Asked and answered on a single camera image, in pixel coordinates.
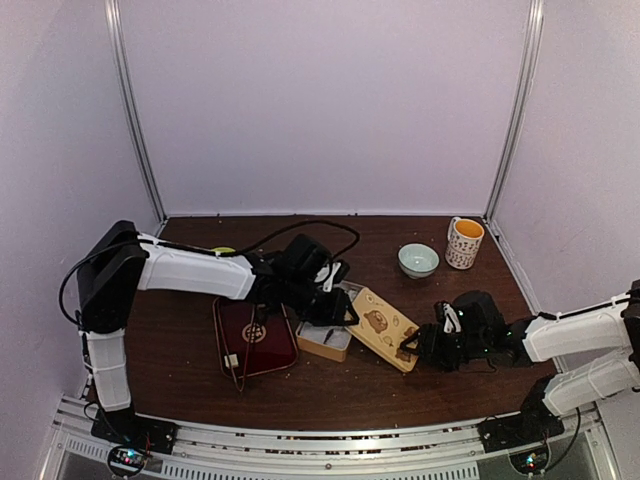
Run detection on red lacquer tray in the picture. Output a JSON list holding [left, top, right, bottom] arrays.
[[212, 298, 299, 380]]

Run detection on right aluminium frame post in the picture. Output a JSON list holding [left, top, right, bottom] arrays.
[[483, 0, 544, 224]]

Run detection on right circuit board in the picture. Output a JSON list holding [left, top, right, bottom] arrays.
[[509, 450, 550, 475]]

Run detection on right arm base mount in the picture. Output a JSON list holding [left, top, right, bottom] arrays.
[[477, 375, 564, 453]]

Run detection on front aluminium rail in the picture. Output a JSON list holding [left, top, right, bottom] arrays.
[[47, 394, 616, 480]]

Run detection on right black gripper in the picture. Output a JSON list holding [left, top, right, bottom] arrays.
[[399, 325, 489, 373]]

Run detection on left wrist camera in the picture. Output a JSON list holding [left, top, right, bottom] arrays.
[[314, 260, 350, 292]]

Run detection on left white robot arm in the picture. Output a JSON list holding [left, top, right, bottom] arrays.
[[76, 220, 359, 444]]

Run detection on left aluminium frame post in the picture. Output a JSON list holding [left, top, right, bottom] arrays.
[[104, 0, 168, 225]]

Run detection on metal tongs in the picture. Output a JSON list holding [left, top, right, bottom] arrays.
[[221, 302, 263, 395]]

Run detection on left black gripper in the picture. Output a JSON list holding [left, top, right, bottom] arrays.
[[284, 275, 360, 326]]

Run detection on circuit board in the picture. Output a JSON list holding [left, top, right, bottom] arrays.
[[106, 446, 148, 476], [509, 450, 550, 475]]

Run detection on pale blue ceramic bowl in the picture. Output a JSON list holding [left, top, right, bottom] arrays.
[[397, 243, 440, 279]]

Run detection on tin box with paper cups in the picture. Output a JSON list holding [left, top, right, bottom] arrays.
[[295, 281, 364, 363]]

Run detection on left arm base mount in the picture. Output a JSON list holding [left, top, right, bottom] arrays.
[[91, 406, 178, 455]]

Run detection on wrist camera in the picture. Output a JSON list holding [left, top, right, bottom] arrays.
[[434, 301, 463, 334], [314, 260, 350, 292]]

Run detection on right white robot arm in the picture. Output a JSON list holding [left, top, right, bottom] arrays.
[[399, 282, 639, 442]]

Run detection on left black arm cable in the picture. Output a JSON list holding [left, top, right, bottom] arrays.
[[57, 219, 361, 331]]

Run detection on bear printed tin lid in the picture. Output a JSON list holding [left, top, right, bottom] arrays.
[[347, 288, 419, 373]]

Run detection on left circuit board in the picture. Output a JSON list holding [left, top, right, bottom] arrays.
[[106, 446, 148, 476]]

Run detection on aluminium frame post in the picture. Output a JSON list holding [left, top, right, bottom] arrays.
[[483, 0, 544, 224], [104, 0, 168, 225]]

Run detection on patterned mug orange inside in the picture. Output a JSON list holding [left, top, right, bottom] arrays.
[[445, 217, 485, 270]]

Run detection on lime green bowl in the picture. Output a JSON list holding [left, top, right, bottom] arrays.
[[211, 246, 236, 255]]

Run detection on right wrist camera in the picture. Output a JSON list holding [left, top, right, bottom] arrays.
[[434, 301, 463, 334]]

